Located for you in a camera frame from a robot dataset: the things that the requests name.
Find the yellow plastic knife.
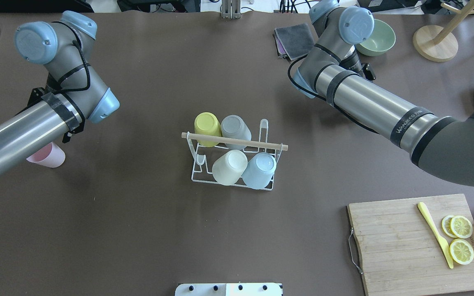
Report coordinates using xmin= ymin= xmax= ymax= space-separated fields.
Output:
xmin=417 ymin=202 xmax=454 ymax=269

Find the mint green bowl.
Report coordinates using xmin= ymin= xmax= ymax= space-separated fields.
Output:
xmin=355 ymin=19 xmax=396 ymax=57

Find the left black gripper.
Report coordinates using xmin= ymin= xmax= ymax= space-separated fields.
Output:
xmin=27 ymin=87 xmax=85 ymax=143

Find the pink cup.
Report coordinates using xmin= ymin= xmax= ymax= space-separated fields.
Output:
xmin=26 ymin=142 xmax=66 ymax=168

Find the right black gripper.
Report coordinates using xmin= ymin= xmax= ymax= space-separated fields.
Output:
xmin=340 ymin=45 xmax=376 ymax=81

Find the white cup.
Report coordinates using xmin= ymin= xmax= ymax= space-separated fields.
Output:
xmin=212 ymin=150 xmax=248 ymax=185

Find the white wire cup rack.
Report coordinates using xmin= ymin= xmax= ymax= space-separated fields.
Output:
xmin=181 ymin=119 xmax=288 ymax=191

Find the wooden cup tree stand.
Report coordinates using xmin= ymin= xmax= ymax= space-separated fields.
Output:
xmin=413 ymin=0 xmax=474 ymax=62

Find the grey folded cloth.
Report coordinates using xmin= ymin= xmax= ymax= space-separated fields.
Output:
xmin=273 ymin=23 xmax=314 ymax=61

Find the light blue cup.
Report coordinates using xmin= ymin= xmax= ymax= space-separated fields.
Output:
xmin=242 ymin=153 xmax=277 ymax=190

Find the grey cup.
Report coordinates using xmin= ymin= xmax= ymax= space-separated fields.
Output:
xmin=221 ymin=115 xmax=251 ymax=141

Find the yellow cup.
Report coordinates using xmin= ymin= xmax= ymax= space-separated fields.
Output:
xmin=194 ymin=112 xmax=222 ymax=137

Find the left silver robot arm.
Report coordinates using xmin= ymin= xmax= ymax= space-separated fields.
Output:
xmin=0 ymin=11 xmax=120 ymax=175

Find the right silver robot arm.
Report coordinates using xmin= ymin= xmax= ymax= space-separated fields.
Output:
xmin=289 ymin=0 xmax=474 ymax=187

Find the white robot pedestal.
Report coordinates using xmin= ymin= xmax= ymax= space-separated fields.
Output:
xmin=174 ymin=282 xmax=283 ymax=296

